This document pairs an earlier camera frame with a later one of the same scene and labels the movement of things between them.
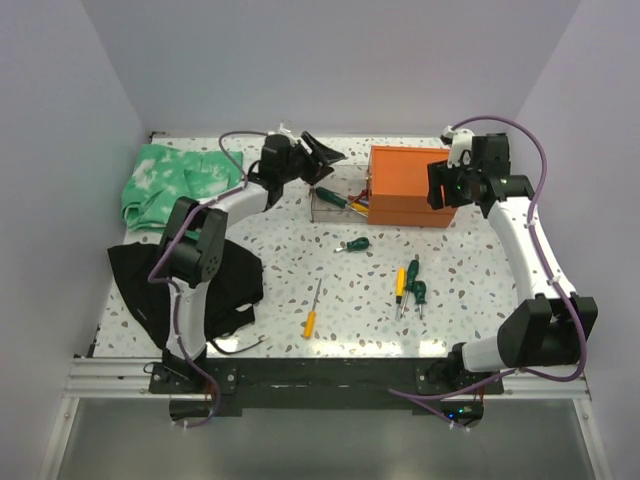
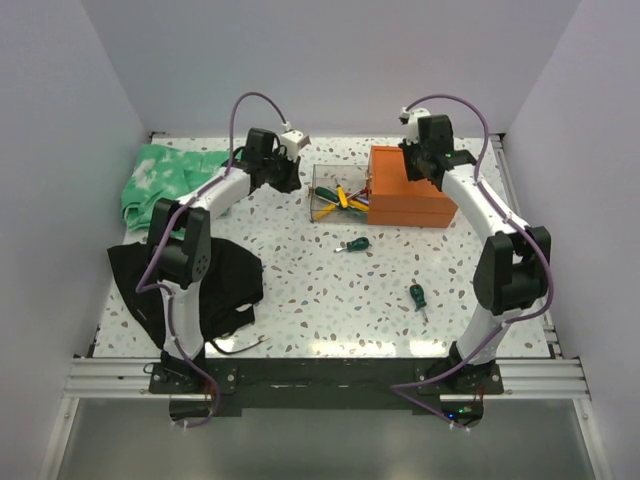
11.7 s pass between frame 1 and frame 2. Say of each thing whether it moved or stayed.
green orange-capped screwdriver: moved
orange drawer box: stayed
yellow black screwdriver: moved
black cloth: stayed
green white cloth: stayed
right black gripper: moved
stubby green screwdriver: stayed
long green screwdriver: stayed
